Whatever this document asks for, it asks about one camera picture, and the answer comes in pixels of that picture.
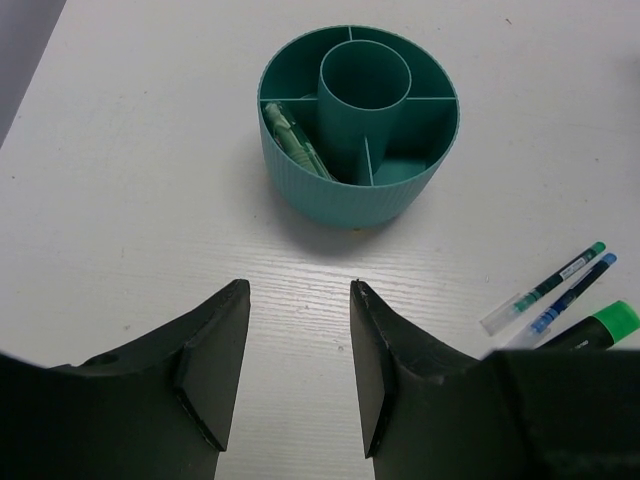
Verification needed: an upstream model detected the teal round desk organizer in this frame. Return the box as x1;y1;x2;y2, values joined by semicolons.
257;25;460;229

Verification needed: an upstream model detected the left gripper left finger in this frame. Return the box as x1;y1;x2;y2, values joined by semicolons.
49;279;250;479

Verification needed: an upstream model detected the green capped pen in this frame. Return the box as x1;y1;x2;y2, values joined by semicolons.
480;241;606;336

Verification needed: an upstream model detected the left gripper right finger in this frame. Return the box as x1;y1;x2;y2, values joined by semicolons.
350;280;491;479

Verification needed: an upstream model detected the green black highlighter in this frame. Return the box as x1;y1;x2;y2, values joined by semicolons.
540;300;639;351

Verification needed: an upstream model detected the blue capped pen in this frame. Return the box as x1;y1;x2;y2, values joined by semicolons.
480;253;617;349

